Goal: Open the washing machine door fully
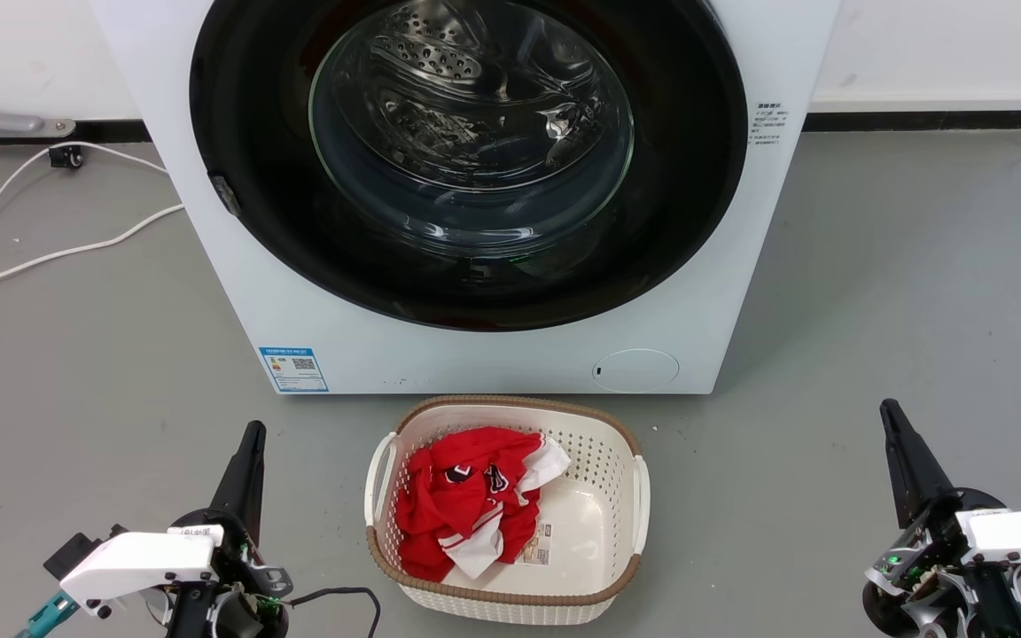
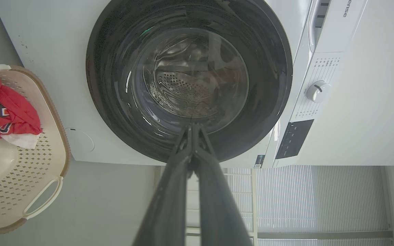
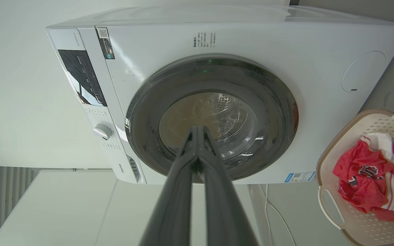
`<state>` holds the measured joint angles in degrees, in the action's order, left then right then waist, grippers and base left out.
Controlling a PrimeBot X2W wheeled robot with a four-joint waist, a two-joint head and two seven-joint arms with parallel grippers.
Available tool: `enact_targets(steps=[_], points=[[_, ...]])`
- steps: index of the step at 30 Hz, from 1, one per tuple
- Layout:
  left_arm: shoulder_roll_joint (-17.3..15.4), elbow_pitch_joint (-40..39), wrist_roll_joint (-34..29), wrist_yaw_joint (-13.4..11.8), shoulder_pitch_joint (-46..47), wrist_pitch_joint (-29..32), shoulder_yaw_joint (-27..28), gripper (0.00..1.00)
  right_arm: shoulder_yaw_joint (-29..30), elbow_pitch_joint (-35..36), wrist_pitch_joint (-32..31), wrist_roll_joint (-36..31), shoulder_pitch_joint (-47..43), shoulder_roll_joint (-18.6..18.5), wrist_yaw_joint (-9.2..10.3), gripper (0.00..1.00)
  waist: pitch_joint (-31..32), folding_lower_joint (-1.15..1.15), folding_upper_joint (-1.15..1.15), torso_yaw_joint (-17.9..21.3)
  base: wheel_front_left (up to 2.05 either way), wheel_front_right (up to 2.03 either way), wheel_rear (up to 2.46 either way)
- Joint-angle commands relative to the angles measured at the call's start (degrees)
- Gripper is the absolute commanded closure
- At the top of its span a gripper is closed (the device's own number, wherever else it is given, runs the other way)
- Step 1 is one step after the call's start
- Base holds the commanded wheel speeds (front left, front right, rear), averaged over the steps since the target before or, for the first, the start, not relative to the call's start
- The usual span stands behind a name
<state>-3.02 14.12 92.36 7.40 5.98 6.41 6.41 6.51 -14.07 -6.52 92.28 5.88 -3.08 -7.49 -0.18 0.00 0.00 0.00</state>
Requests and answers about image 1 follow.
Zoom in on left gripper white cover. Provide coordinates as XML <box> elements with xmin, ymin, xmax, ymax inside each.
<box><xmin>58</xmin><ymin>421</ymin><xmax>294</xmax><ymax>638</ymax></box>

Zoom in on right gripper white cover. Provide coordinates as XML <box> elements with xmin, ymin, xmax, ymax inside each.
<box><xmin>862</xmin><ymin>399</ymin><xmax>1021</xmax><ymax>638</ymax></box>

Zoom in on round black washer door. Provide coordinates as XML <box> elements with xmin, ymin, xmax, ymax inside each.
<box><xmin>189</xmin><ymin>0</ymin><xmax>749</xmax><ymax>333</ymax></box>

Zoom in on white front-load washing machine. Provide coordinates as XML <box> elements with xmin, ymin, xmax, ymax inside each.
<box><xmin>90</xmin><ymin>0</ymin><xmax>841</xmax><ymax>396</ymax></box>

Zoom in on blue energy label sticker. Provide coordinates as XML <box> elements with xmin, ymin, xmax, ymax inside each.
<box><xmin>259</xmin><ymin>346</ymin><xmax>330</xmax><ymax>393</ymax></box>

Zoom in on red and white garment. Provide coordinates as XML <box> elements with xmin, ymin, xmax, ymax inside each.
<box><xmin>395</xmin><ymin>426</ymin><xmax>572</xmax><ymax>583</ymax></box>

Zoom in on round white filter cover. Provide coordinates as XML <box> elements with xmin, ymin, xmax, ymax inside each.
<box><xmin>593</xmin><ymin>348</ymin><xmax>681</xmax><ymax>393</ymax></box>

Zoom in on paper sticker inside basket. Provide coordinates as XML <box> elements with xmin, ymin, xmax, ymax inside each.
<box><xmin>518</xmin><ymin>523</ymin><xmax>554</xmax><ymax>566</ymax></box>

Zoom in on white plastic laundry basket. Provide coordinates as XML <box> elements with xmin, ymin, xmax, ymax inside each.
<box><xmin>364</xmin><ymin>395</ymin><xmax>651</xmax><ymax>626</ymax></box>

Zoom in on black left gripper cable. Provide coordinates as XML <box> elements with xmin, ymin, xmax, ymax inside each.
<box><xmin>287</xmin><ymin>586</ymin><xmax>383</xmax><ymax>638</ymax></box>

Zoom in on teal left camera connector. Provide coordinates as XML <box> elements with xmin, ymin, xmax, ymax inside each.
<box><xmin>16</xmin><ymin>592</ymin><xmax>82</xmax><ymax>638</ymax></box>

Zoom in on thick white floor cable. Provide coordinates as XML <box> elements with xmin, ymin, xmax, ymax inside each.
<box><xmin>0</xmin><ymin>204</ymin><xmax>185</xmax><ymax>543</ymax></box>

